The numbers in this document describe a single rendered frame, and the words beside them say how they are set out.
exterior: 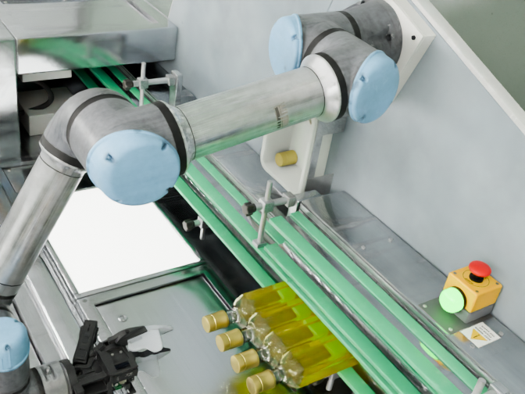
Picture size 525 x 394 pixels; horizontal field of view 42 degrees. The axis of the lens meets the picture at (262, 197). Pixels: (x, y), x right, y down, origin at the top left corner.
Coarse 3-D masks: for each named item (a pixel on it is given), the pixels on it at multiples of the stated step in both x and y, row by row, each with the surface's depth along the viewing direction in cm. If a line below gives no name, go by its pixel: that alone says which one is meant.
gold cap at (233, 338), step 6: (234, 330) 134; (216, 336) 133; (222, 336) 132; (228, 336) 132; (234, 336) 133; (240, 336) 133; (216, 342) 134; (222, 342) 132; (228, 342) 132; (234, 342) 133; (240, 342) 133; (222, 348) 132; (228, 348) 132
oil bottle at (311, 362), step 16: (288, 352) 130; (304, 352) 130; (320, 352) 131; (336, 352) 132; (288, 368) 127; (304, 368) 127; (320, 368) 130; (336, 368) 133; (288, 384) 128; (304, 384) 130
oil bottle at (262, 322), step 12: (300, 300) 142; (264, 312) 138; (276, 312) 138; (288, 312) 139; (300, 312) 139; (312, 312) 140; (252, 324) 135; (264, 324) 135; (276, 324) 135; (288, 324) 137; (264, 336) 135
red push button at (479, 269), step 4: (476, 260) 124; (472, 264) 123; (476, 264) 123; (480, 264) 123; (484, 264) 123; (472, 268) 122; (476, 268) 122; (480, 268) 122; (484, 268) 122; (488, 268) 122; (472, 272) 122; (476, 272) 121; (480, 272) 121; (484, 272) 121; (488, 272) 122; (476, 276) 123; (480, 276) 121; (484, 276) 121
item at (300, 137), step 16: (288, 128) 166; (304, 128) 163; (272, 144) 167; (288, 144) 169; (304, 144) 164; (272, 160) 169; (304, 160) 153; (272, 176) 165; (288, 176) 164; (304, 176) 154
